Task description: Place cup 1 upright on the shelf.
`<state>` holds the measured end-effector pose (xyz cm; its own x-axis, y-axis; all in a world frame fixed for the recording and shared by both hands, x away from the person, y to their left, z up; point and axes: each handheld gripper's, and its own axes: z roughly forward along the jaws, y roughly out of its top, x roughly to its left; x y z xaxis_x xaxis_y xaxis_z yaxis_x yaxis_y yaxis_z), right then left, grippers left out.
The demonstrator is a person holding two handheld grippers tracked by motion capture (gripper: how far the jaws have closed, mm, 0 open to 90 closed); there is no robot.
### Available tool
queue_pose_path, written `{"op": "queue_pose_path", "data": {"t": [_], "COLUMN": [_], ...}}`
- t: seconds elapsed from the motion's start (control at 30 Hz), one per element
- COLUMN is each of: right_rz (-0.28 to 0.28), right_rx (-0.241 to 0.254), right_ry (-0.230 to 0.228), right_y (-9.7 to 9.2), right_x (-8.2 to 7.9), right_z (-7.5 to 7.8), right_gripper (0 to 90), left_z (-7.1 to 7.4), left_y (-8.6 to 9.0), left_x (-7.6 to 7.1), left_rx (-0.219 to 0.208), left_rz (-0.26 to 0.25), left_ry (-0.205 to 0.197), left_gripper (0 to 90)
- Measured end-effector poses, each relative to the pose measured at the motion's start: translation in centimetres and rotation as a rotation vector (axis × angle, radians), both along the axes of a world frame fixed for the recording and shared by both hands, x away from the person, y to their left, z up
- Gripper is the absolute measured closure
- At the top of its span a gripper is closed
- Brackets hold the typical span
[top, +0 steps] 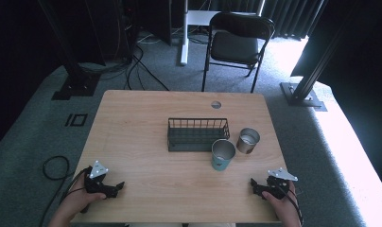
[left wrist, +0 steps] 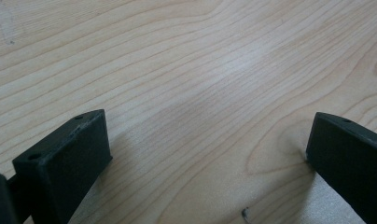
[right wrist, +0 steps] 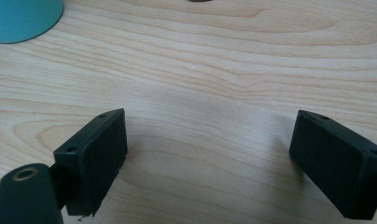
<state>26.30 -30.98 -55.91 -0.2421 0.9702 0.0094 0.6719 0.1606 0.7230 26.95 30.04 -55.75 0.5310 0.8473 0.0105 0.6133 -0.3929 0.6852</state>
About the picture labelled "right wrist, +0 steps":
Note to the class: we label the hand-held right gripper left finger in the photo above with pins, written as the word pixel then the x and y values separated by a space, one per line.
pixel 93 161

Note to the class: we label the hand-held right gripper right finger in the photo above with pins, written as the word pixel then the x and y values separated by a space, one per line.
pixel 336 165

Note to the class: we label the teal round object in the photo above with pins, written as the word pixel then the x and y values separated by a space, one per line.
pixel 20 17

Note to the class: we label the small dark brown object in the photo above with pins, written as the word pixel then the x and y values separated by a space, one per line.
pixel 199 0

